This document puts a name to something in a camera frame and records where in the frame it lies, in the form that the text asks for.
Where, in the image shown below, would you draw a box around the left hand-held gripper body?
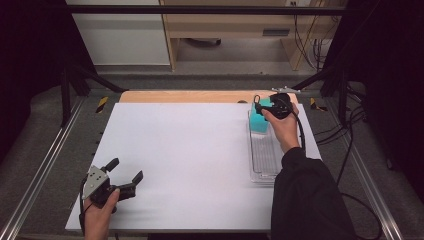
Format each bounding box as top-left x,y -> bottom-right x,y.
81,164 -> 138,213

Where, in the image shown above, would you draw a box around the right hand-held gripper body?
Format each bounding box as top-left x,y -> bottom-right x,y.
263,85 -> 301,121

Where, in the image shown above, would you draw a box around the light blue phone case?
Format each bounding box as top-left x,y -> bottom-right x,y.
249,97 -> 274,135

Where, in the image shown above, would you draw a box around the clear plastic tray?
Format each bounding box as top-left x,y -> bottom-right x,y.
247,109 -> 287,184

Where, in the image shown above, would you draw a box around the person's right hand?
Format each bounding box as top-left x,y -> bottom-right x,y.
261,103 -> 301,155

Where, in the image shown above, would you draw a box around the person's left hand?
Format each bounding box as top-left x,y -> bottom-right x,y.
82,187 -> 121,230

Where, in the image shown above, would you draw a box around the yellow black tape strip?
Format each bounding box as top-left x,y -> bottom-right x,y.
95,96 -> 110,115
309,97 -> 329,113

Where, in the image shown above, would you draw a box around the wooden table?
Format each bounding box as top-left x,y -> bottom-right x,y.
118,89 -> 299,105

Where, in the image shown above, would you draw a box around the grey desk label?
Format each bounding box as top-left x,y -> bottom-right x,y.
261,28 -> 291,37

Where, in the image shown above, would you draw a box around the light wooden desk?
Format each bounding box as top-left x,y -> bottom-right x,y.
159,0 -> 348,72

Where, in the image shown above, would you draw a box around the black curtain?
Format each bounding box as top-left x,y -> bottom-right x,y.
322,0 -> 424,194
0,0 -> 98,164

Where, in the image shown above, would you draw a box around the white cabinet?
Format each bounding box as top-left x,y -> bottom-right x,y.
65,0 -> 171,66

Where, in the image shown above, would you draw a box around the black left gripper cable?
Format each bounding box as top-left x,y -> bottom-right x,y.
78,177 -> 89,235

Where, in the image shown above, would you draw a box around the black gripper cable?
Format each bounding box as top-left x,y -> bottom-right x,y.
279,96 -> 384,240
78,177 -> 89,235

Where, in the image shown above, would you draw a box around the aluminium rail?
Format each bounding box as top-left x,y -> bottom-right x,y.
0,96 -> 86,240
323,99 -> 405,240

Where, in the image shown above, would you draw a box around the black metal frame stand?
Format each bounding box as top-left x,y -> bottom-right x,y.
59,62 -> 130,128
289,65 -> 350,127

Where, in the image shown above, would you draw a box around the bundle of hanging cables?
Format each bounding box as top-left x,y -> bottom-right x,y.
292,13 -> 336,72

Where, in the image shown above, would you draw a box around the black floor cables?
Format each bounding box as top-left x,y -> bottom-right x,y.
314,84 -> 368,186

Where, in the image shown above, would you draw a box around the black horizontal frame bar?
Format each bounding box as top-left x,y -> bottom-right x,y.
65,4 -> 348,16

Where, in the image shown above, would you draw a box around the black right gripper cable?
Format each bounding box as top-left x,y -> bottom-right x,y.
279,96 -> 384,240

